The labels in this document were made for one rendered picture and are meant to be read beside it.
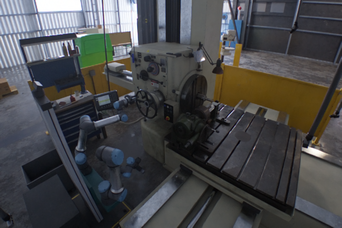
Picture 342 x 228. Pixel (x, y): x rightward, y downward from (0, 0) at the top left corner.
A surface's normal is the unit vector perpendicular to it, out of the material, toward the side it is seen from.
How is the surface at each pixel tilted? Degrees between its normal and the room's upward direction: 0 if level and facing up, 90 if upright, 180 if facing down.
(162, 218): 0
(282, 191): 0
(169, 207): 0
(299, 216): 90
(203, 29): 90
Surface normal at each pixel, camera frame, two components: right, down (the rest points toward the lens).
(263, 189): 0.00, -0.89
